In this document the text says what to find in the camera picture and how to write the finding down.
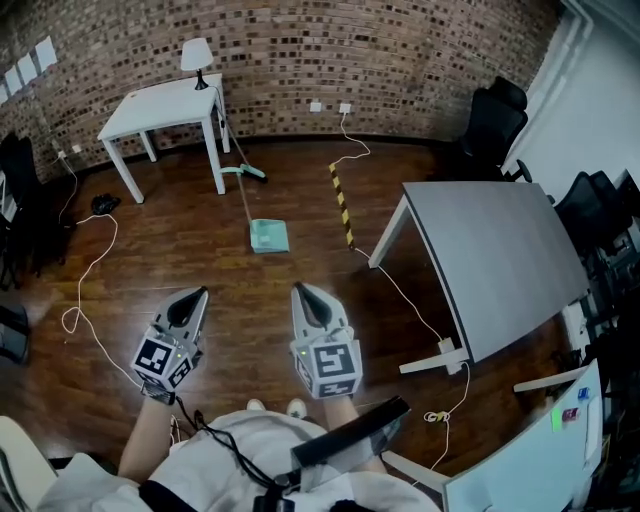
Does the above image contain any black wristband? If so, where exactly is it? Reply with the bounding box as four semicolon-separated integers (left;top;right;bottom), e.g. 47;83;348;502
141;382;176;405

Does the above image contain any black cable on person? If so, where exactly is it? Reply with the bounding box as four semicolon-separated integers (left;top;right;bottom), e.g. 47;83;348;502
174;394;301;512

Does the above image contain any black plastic bag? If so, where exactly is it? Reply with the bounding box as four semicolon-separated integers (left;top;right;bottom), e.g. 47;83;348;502
91;193;122;217

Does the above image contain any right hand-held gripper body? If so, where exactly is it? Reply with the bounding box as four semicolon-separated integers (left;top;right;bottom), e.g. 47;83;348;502
289;327;362;400

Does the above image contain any white table lamp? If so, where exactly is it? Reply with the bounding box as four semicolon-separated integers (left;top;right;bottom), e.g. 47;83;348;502
179;38;215;91

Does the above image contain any black office chair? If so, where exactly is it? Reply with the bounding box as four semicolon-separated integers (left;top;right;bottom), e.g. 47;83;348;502
0;132;69;291
459;75;534;182
554;169;640;261

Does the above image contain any white power strip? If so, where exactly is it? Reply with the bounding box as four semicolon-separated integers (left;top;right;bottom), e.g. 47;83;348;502
438;337;471;374

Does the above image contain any black chest-mounted device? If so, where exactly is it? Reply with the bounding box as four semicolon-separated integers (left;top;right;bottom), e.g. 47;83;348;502
290;395;412;489

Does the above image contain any yellow black striped floor strip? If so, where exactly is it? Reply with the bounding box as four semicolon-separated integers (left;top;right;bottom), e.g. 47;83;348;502
328;162;356;251

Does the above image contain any white square table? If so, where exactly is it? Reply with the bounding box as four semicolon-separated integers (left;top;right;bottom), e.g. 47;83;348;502
97;73;232;205

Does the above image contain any black lamp cable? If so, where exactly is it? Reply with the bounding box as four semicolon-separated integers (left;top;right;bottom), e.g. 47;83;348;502
207;84;227;132

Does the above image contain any person's left forearm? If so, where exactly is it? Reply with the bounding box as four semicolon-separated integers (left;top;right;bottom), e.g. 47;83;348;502
118;399;174;484

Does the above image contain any teal long-handled dustpan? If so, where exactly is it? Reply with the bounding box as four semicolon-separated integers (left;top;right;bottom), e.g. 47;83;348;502
217;164;290;255

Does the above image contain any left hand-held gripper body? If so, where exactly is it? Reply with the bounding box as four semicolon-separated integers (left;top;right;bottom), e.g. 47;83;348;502
130;327;205;394

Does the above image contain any white cable with yellow tie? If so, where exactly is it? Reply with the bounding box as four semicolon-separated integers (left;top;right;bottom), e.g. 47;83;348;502
412;362;472;487

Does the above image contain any white desk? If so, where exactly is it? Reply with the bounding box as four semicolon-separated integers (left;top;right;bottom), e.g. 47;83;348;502
382;359;606;512

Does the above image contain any grey desk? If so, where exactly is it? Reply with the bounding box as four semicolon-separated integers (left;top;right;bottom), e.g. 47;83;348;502
368;180;591;376

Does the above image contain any long white floor cable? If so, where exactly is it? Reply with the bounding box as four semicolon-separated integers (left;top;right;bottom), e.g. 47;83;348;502
49;154;146;391

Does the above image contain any teal broom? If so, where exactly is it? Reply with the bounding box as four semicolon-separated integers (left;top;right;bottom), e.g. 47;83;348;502
227;119;269;185

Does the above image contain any person's white shirt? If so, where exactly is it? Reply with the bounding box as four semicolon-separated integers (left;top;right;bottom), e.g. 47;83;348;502
37;409;441;512

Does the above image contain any person's right forearm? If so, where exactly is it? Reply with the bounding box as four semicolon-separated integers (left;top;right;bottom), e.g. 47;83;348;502
322;394;361;436

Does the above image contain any white cable under striped strip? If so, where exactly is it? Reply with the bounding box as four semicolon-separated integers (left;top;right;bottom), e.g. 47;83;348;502
339;112;447;345

